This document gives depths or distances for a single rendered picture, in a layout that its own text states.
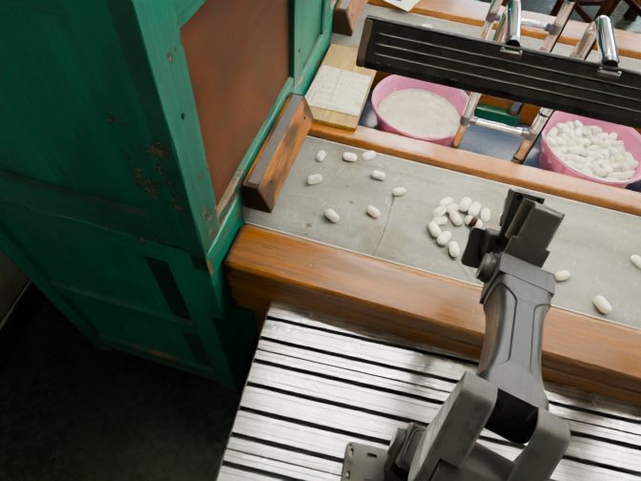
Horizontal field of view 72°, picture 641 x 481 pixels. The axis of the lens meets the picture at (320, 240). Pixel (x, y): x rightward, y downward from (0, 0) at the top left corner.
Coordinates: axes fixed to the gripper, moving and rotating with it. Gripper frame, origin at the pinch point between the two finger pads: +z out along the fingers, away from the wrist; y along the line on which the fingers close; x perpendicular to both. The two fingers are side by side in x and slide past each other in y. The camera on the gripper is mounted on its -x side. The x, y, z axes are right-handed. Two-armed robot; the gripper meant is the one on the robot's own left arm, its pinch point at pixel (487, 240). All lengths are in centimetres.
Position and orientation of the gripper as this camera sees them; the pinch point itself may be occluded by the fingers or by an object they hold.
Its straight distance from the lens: 85.3
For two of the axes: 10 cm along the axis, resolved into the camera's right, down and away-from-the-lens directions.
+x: -2.2, 9.4, 2.6
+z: 1.7, -2.3, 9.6
